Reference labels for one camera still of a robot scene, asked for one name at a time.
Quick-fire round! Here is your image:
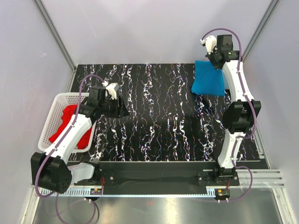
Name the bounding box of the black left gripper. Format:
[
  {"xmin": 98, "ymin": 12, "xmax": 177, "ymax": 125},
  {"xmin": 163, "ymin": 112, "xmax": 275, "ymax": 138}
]
[{"xmin": 100, "ymin": 96, "xmax": 130, "ymax": 119}]

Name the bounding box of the aluminium frame post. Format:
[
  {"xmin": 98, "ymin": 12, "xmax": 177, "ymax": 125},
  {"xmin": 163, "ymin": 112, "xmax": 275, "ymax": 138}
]
[
  {"xmin": 242, "ymin": 0, "xmax": 280, "ymax": 62},
  {"xmin": 32, "ymin": 0, "xmax": 77, "ymax": 73}
]

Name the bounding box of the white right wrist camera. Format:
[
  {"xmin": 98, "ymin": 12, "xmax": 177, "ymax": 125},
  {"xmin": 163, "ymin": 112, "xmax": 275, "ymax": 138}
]
[{"xmin": 200, "ymin": 35, "xmax": 217, "ymax": 54}]

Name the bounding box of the left aluminium frame post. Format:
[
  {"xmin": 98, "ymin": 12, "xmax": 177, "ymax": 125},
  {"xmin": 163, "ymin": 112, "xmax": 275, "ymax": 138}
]
[{"xmin": 32, "ymin": 0, "xmax": 77, "ymax": 73}]

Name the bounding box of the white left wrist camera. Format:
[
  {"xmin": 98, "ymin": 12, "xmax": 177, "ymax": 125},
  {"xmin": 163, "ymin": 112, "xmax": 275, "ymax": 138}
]
[{"xmin": 102, "ymin": 81, "xmax": 120, "ymax": 99}]

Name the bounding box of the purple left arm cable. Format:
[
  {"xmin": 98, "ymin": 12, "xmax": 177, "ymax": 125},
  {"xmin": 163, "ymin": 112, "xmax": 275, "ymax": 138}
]
[{"xmin": 35, "ymin": 74, "xmax": 108, "ymax": 223}]

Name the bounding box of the right aluminium frame post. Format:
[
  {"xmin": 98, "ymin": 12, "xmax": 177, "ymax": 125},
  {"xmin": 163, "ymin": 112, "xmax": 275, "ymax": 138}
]
[{"xmin": 242, "ymin": 0, "xmax": 280, "ymax": 62}]

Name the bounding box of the folded light blue t-shirt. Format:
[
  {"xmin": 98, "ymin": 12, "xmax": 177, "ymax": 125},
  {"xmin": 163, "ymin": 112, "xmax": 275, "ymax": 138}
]
[{"xmin": 201, "ymin": 85, "xmax": 232, "ymax": 96}]

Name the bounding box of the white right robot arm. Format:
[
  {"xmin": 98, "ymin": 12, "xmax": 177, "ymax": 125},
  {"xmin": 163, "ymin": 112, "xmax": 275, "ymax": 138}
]
[{"xmin": 202, "ymin": 35, "xmax": 261, "ymax": 185}]

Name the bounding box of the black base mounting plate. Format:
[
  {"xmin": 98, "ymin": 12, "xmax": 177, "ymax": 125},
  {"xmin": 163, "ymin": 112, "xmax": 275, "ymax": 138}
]
[{"xmin": 73, "ymin": 161, "xmax": 240, "ymax": 196}]

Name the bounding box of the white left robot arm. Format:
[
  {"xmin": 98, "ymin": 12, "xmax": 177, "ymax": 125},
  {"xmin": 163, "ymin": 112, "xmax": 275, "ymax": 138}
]
[{"xmin": 30, "ymin": 83, "xmax": 129, "ymax": 197}]

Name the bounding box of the white toothed cable duct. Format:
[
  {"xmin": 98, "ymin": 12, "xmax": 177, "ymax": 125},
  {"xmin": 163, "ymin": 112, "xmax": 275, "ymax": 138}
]
[{"xmin": 41, "ymin": 188, "xmax": 103, "ymax": 196}]

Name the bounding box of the red t-shirt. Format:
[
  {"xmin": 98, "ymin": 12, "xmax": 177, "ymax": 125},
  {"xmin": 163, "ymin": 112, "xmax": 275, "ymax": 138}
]
[{"xmin": 48, "ymin": 104, "xmax": 93, "ymax": 150}]

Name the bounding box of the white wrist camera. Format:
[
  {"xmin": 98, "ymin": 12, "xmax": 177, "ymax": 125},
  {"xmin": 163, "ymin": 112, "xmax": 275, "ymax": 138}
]
[
  {"xmin": 200, "ymin": 35, "xmax": 217, "ymax": 54},
  {"xmin": 102, "ymin": 81, "xmax": 120, "ymax": 99}
]

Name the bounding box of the white plastic laundry basket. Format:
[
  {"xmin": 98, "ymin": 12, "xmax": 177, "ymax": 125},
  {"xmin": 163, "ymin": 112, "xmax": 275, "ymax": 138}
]
[{"xmin": 37, "ymin": 92, "xmax": 94, "ymax": 154}]

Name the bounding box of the bright blue t-shirt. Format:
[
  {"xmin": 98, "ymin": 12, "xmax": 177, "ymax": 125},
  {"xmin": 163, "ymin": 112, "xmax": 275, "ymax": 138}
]
[{"xmin": 191, "ymin": 61, "xmax": 225, "ymax": 97}]

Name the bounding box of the aluminium front rail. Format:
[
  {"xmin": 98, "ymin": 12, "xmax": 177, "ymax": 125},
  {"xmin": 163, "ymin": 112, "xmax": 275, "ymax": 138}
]
[{"xmin": 39, "ymin": 170, "xmax": 284, "ymax": 201}]

